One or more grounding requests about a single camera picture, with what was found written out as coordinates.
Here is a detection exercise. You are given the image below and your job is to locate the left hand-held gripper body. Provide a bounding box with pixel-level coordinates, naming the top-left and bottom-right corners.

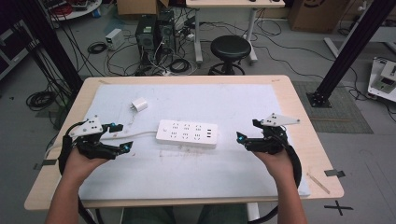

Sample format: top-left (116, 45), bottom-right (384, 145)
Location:
top-left (68, 115), bottom-right (118, 161)

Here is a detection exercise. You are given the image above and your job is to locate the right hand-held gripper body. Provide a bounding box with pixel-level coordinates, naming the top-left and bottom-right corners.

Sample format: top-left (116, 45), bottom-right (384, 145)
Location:
top-left (247, 113), bottom-right (301, 156)

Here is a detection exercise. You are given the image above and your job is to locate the person's right hand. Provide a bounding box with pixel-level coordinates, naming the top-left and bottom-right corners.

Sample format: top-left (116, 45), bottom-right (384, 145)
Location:
top-left (252, 150), bottom-right (295, 188)

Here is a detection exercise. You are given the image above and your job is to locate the person's left hand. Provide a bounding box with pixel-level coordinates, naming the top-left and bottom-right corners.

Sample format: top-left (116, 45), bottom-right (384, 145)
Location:
top-left (63, 147), bottom-right (109, 184)

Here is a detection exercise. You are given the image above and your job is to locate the white charger plug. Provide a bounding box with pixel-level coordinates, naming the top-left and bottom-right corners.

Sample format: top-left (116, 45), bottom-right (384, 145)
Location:
top-left (130, 96), bottom-right (149, 113)

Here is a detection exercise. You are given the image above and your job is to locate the grey tape piece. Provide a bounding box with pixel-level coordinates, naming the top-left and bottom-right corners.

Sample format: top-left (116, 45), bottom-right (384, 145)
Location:
top-left (33, 159), bottom-right (59, 171)
top-left (323, 169), bottom-right (347, 178)

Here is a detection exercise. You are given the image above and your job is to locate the white power strip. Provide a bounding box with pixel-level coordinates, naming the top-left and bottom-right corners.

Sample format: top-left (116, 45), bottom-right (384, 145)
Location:
top-left (155, 119), bottom-right (219, 149)

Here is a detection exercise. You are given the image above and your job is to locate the white foam mat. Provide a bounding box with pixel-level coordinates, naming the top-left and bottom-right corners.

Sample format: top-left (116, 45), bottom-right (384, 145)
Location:
top-left (78, 83), bottom-right (311, 202)

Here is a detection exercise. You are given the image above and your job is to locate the thin wooden stick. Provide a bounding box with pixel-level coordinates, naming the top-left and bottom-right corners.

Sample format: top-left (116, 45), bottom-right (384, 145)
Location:
top-left (305, 172), bottom-right (332, 195)

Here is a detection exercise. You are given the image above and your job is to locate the grey floor mat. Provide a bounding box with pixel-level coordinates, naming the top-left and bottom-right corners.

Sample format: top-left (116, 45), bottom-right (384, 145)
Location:
top-left (292, 80), bottom-right (375, 135)

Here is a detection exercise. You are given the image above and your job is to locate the black round stool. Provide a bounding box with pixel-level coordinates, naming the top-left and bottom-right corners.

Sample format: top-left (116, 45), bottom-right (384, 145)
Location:
top-left (207, 35), bottom-right (253, 77)

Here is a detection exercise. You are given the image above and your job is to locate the white power supply box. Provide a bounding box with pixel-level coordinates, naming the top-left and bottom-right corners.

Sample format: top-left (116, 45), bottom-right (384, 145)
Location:
top-left (105, 28), bottom-right (126, 51)

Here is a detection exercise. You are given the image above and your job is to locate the black computer tower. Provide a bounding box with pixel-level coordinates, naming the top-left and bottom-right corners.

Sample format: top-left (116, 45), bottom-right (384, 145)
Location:
top-left (156, 9), bottom-right (177, 54)
top-left (134, 14), bottom-right (159, 67)

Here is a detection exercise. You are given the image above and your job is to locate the black metal stand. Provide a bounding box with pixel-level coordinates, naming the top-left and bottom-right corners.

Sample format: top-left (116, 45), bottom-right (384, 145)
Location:
top-left (305, 0), bottom-right (396, 108)
top-left (14, 0), bottom-right (85, 94)

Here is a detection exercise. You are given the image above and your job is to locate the round white table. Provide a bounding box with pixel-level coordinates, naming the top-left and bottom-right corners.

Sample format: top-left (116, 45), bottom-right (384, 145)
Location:
top-left (39, 0), bottom-right (104, 22)

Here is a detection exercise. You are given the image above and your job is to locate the white desk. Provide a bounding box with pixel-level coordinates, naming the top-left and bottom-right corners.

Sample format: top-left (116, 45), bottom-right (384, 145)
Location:
top-left (185, 0), bottom-right (286, 65)

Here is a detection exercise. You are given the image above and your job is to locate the cardboard box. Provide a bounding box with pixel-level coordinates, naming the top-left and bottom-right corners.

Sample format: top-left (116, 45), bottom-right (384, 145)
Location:
top-left (287, 0), bottom-right (352, 35)
top-left (116, 0), bottom-right (170, 17)

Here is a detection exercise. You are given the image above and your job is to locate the white device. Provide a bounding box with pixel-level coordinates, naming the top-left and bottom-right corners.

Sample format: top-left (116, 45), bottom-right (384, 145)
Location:
top-left (367, 56), bottom-right (396, 104)

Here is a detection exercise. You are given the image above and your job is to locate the left hand-held gripper black cable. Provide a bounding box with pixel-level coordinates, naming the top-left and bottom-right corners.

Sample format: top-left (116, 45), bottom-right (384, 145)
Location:
top-left (57, 120), bottom-right (87, 175)

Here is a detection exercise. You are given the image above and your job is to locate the hand-held gripper black cable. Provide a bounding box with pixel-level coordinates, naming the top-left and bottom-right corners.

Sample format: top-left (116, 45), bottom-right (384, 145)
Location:
top-left (57, 120), bottom-right (87, 175)
top-left (278, 124), bottom-right (304, 189)

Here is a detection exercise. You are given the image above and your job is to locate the right hand-held gripper black cable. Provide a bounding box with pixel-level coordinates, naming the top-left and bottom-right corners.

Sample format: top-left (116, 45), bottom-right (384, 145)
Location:
top-left (278, 124), bottom-right (304, 189)

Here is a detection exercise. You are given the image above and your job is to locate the coiled black cable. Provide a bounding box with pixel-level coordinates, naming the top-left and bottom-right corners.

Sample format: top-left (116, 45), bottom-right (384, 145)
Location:
top-left (25, 90), bottom-right (58, 112)
top-left (86, 41), bottom-right (108, 55)
top-left (168, 58), bottom-right (191, 75)

